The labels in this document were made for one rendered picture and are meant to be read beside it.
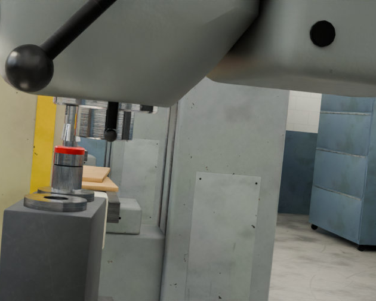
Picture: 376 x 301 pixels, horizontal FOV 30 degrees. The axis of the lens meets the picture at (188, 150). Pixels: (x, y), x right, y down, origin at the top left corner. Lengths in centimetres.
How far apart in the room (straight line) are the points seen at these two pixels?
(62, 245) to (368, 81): 57
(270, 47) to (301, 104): 983
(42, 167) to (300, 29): 186
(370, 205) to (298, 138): 276
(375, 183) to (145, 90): 734
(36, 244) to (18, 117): 134
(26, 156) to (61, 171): 120
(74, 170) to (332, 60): 67
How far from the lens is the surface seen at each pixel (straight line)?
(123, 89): 52
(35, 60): 44
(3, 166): 231
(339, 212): 827
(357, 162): 795
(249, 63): 55
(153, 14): 49
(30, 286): 100
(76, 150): 110
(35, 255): 99
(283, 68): 50
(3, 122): 230
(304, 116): 1035
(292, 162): 1031
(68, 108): 111
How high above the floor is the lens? 131
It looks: 3 degrees down
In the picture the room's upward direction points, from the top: 5 degrees clockwise
